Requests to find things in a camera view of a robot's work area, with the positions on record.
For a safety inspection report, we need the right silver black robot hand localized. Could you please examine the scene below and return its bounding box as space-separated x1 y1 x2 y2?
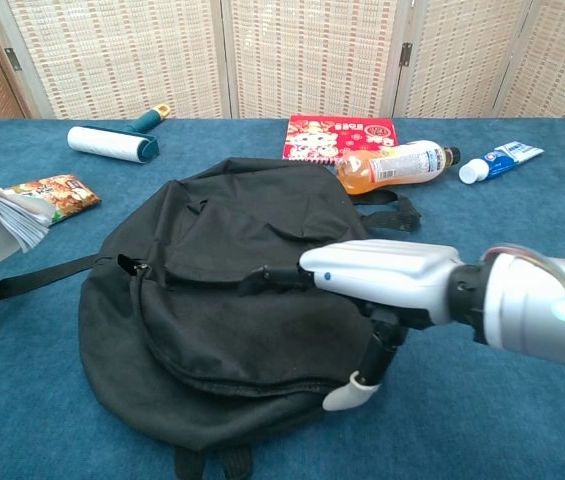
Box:
234 238 468 412

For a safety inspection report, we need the black backpack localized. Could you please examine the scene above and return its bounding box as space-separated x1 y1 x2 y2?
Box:
0 156 422 480

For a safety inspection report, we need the orange drink plastic bottle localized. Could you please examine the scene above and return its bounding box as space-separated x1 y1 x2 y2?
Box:
335 139 462 196

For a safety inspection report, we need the blue white toothpaste tube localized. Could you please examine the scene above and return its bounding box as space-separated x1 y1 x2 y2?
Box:
458 141 546 185

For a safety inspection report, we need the blue table cover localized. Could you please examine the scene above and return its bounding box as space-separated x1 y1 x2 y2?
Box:
0 117 565 480

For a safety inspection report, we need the bamboo folding screen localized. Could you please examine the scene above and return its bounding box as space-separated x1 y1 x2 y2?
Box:
0 0 565 121

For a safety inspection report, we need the orange green snack bag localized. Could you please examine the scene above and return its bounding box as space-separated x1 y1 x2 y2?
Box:
0 173 102 262

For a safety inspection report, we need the teal handled white lint roller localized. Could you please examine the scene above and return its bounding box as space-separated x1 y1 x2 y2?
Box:
66 103 172 165

